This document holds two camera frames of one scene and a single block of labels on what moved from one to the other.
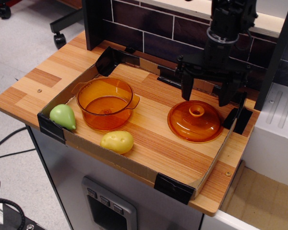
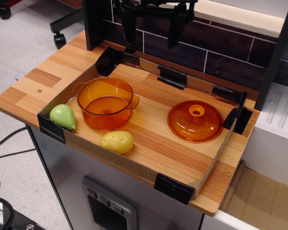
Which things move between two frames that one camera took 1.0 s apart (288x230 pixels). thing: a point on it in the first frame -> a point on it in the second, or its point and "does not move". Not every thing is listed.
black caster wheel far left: [4, 11] does not move
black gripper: [215, 63] -> [179, 11]
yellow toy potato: [120, 142] does not move
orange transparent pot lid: [195, 121] does not move
